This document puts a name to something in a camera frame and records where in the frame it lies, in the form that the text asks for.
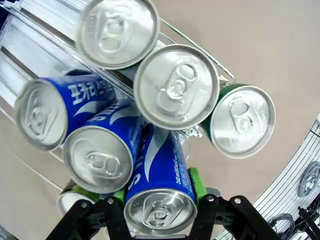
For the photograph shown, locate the blue Pocari Sweat can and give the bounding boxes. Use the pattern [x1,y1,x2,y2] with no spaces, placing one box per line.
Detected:
[63,98,146,195]
[14,69,118,152]
[123,122,198,236]

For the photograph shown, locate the grey cable coil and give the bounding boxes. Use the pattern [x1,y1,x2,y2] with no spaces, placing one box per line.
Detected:
[297,161,320,199]

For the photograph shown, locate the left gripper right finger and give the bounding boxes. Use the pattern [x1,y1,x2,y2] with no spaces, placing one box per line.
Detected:
[188,167,281,240]

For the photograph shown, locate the clear acrylic can rack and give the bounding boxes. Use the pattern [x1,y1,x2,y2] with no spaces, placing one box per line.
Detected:
[0,0,236,166]

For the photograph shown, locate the black Pepsi can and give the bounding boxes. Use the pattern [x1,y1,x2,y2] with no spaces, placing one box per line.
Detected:
[56,178,83,217]

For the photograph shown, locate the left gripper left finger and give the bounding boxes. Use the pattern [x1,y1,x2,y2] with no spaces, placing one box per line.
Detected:
[46,186,131,240]

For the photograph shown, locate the aluminium slatted robot platform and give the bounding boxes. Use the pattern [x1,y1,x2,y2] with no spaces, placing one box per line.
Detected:
[214,113,320,240]

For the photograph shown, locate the green beverage can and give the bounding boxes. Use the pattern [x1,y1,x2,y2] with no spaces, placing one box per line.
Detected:
[74,0,161,70]
[199,83,276,160]
[133,44,221,131]

